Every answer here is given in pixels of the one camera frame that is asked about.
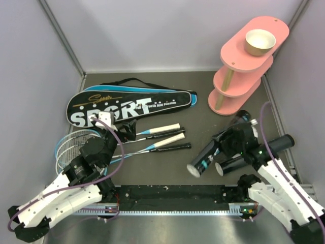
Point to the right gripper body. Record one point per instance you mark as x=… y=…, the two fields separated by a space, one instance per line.
x=229 y=145

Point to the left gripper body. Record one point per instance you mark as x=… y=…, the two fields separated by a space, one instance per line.
x=111 y=140

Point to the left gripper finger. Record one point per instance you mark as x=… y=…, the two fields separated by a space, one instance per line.
x=127 y=134
x=128 y=125

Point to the black sport racket bag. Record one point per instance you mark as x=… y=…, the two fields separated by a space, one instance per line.
x=128 y=99

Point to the black shuttlecock tube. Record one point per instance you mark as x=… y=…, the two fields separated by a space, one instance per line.
x=203 y=160
x=256 y=156

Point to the black grip badminton racket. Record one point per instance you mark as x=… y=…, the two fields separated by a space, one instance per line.
x=159 y=147

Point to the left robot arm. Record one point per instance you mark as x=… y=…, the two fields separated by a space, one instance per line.
x=85 y=180

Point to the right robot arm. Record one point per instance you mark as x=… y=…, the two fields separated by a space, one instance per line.
x=299 y=214

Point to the blue badminton racket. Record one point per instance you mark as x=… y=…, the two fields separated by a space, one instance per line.
x=83 y=135

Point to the pink three-tier shelf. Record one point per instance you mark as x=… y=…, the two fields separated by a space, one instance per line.
x=241 y=73

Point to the gold white bowl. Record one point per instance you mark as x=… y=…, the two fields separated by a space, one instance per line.
x=258 y=42

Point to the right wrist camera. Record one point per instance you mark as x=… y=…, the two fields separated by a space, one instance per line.
x=253 y=123

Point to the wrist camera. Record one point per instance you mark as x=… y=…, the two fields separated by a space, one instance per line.
x=107 y=118
x=253 y=123

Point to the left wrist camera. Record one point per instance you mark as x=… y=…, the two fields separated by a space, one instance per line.
x=107 y=118

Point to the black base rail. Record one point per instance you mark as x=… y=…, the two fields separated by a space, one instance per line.
x=174 y=200

